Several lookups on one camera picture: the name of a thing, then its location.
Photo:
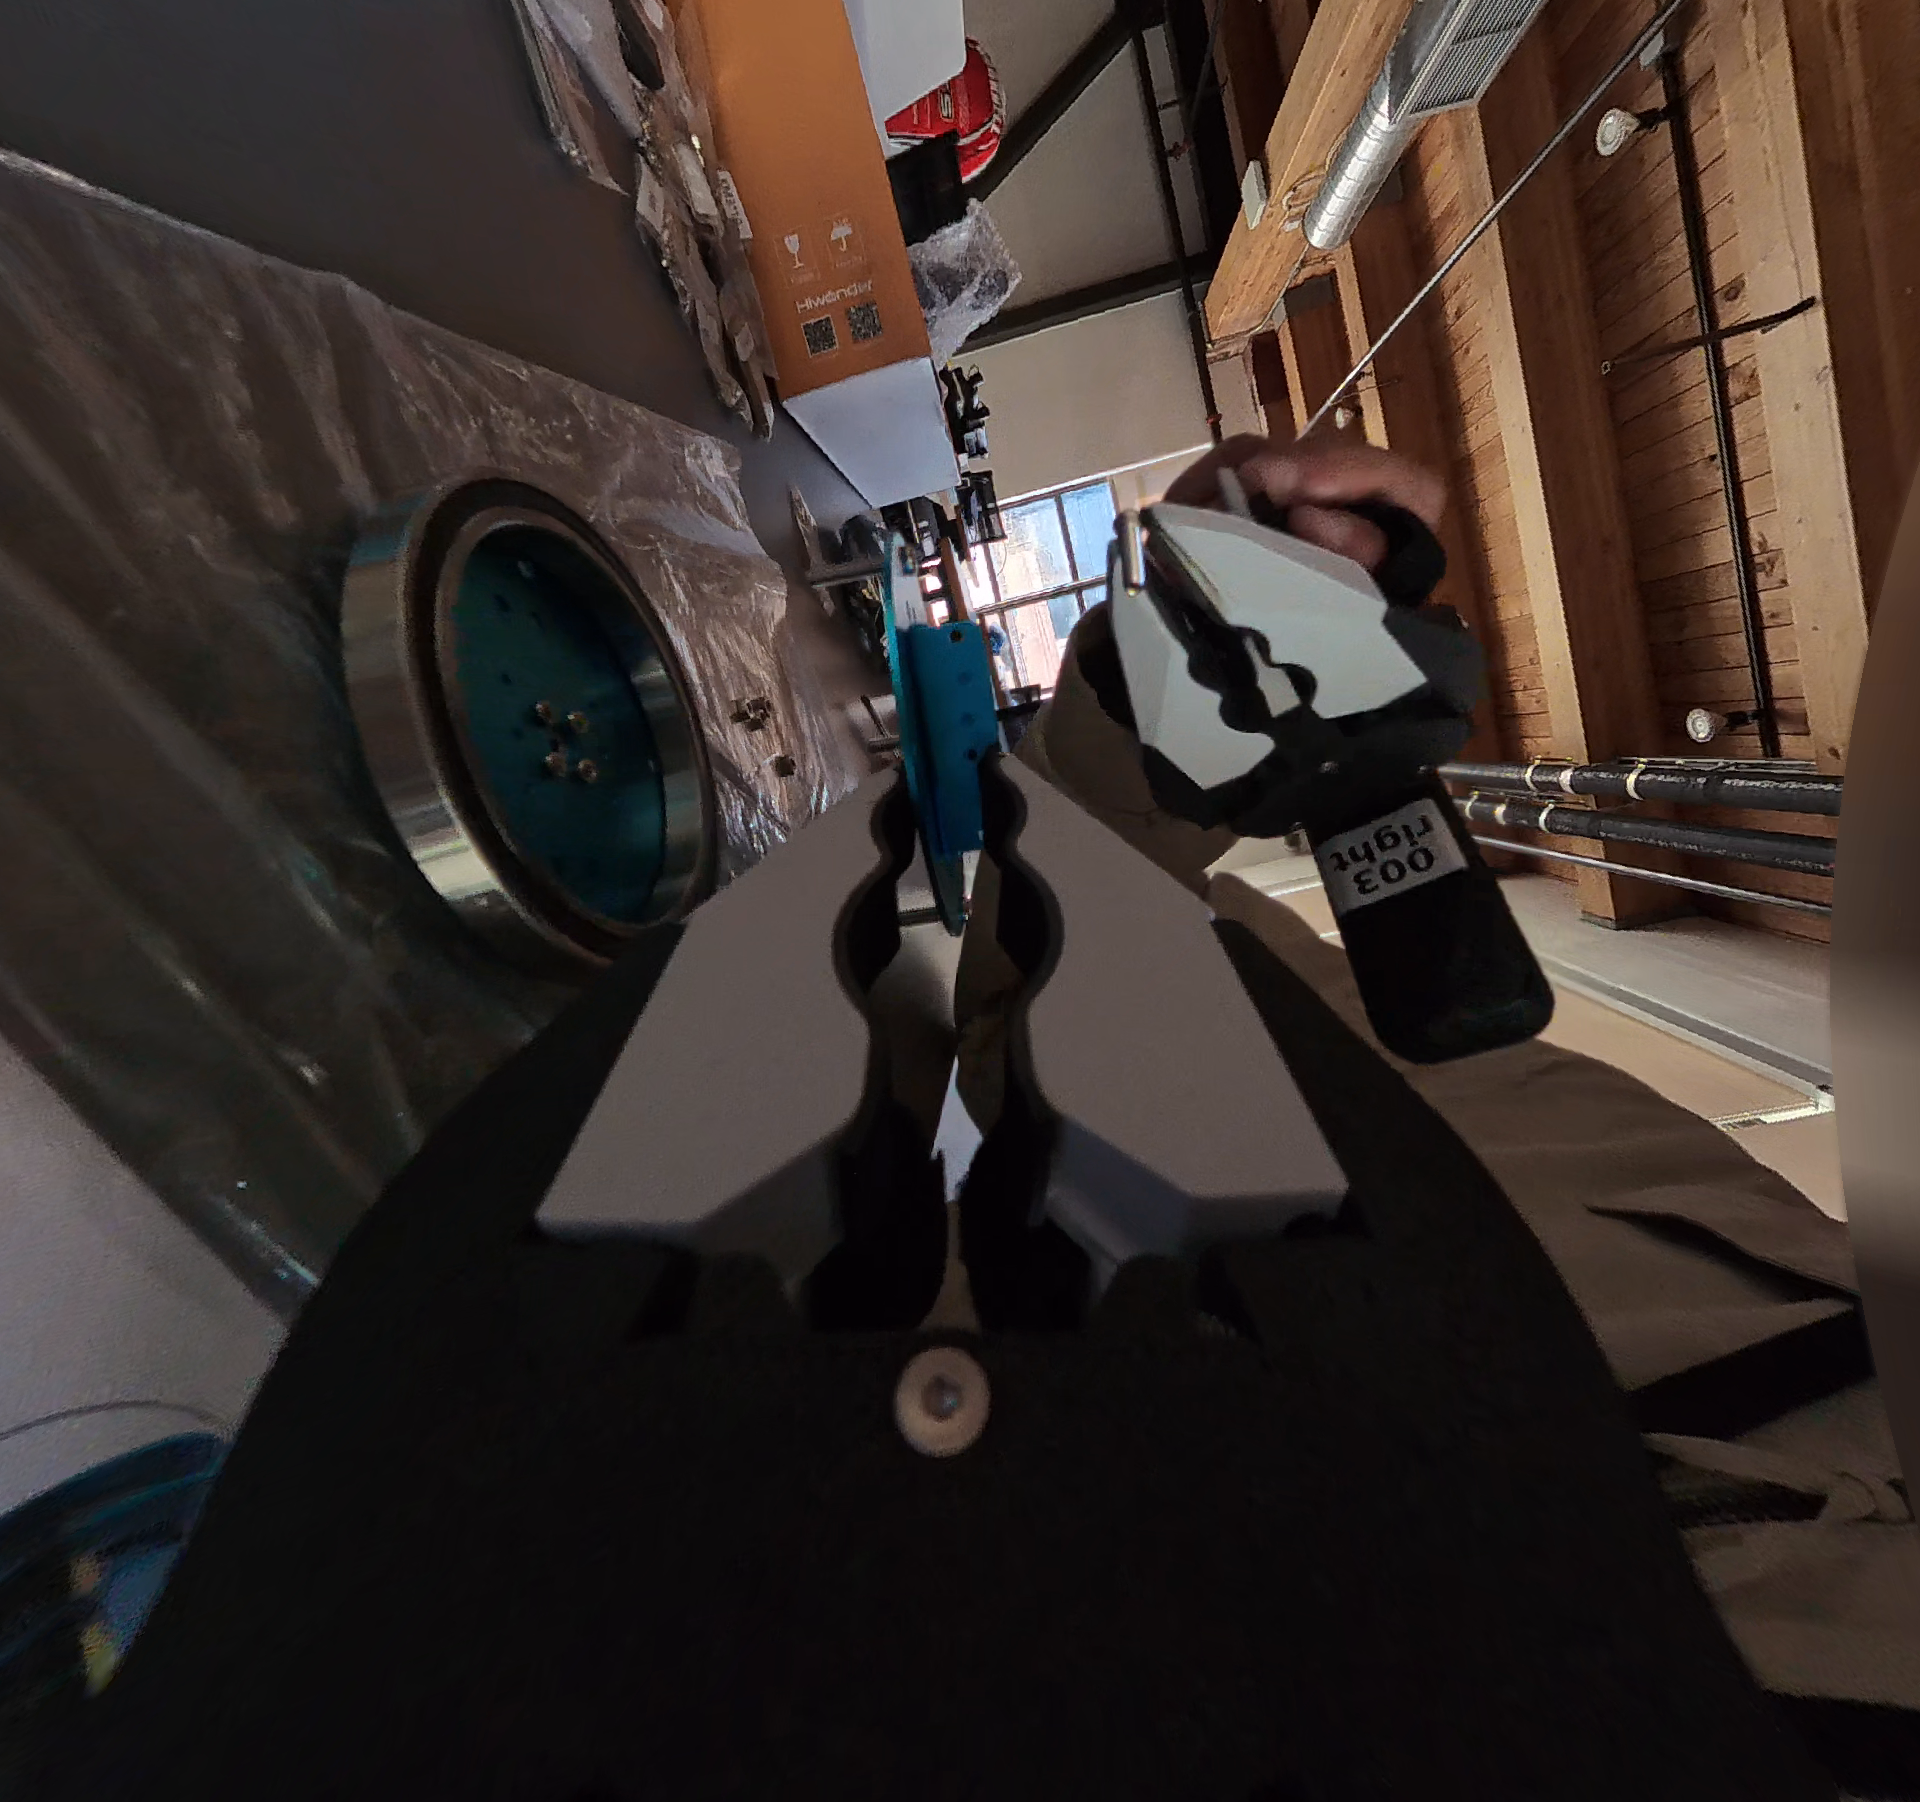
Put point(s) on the black desk equipment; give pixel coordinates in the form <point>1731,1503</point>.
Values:
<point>973,407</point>

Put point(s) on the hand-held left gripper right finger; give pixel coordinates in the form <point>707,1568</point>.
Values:
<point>1170,1066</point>

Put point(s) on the clear plastic bag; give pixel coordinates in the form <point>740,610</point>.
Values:
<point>180,483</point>

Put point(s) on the orange and white cardboard box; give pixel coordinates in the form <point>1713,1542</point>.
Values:
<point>780,107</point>

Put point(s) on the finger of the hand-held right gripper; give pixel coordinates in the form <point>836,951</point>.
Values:
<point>1292,618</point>
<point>1170,693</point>

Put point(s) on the gridded window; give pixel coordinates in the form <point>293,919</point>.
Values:
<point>1051,527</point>

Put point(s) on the long silver screw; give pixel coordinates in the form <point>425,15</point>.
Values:
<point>1133,549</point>
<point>849,572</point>

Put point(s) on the person's right forearm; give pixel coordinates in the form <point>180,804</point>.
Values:
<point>1081,782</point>

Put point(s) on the white instruction manual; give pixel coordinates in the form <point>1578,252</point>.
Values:
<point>89,1234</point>

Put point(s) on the red and white printed object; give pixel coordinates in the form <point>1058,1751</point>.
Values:
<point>947,123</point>

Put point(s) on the blue disc with square bracket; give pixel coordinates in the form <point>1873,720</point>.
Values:
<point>947,722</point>

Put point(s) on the person's right hand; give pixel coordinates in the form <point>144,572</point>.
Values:
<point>1320,483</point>

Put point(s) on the crumpled bubble wrap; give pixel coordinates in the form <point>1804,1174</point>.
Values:
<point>966,280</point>

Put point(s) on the pile of small screw bags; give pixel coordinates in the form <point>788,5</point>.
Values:
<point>691,228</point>

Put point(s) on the metal air duct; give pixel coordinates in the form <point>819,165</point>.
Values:
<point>1358,181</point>

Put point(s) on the black wall pipes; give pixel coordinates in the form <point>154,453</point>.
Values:
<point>1651,791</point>

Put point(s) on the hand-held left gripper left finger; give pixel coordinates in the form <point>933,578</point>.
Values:
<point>736,1066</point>

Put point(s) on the grey desk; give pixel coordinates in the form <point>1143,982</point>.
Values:
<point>300,63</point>

